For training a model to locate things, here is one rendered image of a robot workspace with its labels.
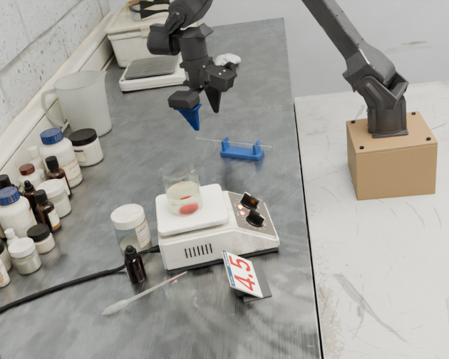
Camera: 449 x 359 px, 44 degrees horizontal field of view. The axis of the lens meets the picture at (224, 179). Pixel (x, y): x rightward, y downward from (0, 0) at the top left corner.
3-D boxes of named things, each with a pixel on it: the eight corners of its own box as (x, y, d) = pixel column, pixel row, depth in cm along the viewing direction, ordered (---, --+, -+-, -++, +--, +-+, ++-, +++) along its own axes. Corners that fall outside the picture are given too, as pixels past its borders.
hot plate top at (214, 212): (220, 186, 103) (219, 181, 102) (230, 222, 92) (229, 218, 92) (155, 199, 102) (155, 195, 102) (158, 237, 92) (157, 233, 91)
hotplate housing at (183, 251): (265, 211, 108) (260, 176, 104) (281, 252, 96) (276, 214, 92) (151, 235, 107) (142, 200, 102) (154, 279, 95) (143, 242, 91)
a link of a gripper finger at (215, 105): (199, 85, 129) (222, 85, 127) (207, 78, 132) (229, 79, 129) (204, 112, 133) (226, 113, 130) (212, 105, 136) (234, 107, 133)
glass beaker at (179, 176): (169, 202, 100) (159, 161, 95) (204, 196, 100) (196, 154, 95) (168, 224, 94) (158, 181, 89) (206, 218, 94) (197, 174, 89)
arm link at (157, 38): (202, -4, 117) (156, -2, 122) (180, 7, 111) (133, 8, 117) (210, 50, 122) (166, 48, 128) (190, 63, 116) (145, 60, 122)
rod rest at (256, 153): (264, 153, 127) (263, 139, 126) (259, 160, 125) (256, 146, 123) (226, 149, 132) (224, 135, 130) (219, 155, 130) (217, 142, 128)
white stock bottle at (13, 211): (29, 252, 108) (8, 202, 102) (3, 249, 110) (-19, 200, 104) (48, 232, 113) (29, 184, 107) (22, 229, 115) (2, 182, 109)
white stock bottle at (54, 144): (45, 190, 128) (27, 139, 121) (62, 174, 134) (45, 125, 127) (73, 191, 126) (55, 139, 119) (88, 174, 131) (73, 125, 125)
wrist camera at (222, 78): (194, 66, 118) (222, 67, 115) (212, 55, 123) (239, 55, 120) (199, 93, 121) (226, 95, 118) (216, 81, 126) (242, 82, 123)
